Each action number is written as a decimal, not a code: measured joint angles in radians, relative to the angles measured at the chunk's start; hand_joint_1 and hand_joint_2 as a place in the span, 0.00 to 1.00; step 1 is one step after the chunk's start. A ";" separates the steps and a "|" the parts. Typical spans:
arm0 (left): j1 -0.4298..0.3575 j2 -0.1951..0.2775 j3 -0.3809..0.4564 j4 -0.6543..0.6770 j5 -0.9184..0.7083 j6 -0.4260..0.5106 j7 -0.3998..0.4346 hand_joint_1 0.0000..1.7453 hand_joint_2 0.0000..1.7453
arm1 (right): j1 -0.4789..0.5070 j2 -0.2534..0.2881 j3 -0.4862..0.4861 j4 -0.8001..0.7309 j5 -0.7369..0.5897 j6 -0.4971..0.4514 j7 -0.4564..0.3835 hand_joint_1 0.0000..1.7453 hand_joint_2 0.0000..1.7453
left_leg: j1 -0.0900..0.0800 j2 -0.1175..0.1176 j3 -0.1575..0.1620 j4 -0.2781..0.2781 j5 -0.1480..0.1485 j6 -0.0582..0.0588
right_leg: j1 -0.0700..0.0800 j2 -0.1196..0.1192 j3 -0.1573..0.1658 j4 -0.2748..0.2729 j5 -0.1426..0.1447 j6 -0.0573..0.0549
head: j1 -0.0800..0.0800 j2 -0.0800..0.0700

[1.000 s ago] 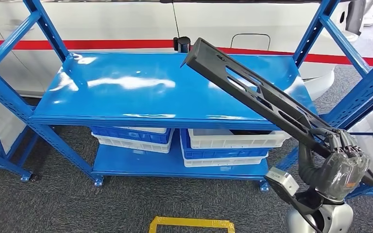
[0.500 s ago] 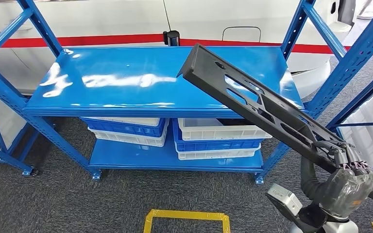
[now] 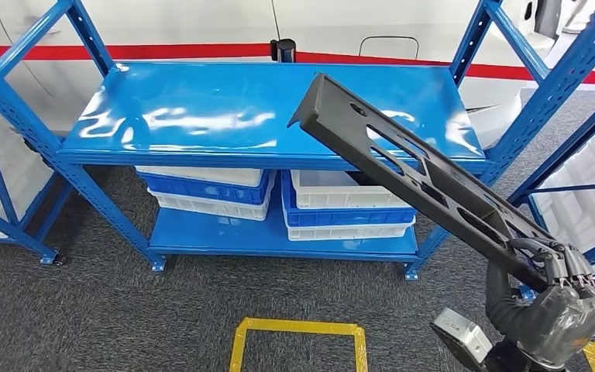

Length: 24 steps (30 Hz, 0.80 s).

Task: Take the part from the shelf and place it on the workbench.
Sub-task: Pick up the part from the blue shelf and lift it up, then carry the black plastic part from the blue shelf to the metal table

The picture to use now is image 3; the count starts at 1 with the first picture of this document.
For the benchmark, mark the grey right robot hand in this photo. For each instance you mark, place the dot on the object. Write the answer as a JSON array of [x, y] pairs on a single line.
[[564, 318]]

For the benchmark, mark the black plastic plate bracket part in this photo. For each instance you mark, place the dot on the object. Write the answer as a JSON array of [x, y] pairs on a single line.
[[338, 123]]

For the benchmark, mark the blue metal shelf rack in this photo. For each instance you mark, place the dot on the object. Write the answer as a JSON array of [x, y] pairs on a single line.
[[41, 251], [559, 158], [225, 102]]

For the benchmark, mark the white car red stripe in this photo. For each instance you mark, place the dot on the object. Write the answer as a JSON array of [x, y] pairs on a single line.
[[174, 25]]

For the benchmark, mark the black cylindrical post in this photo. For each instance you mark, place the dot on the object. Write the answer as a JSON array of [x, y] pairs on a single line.
[[283, 50]]

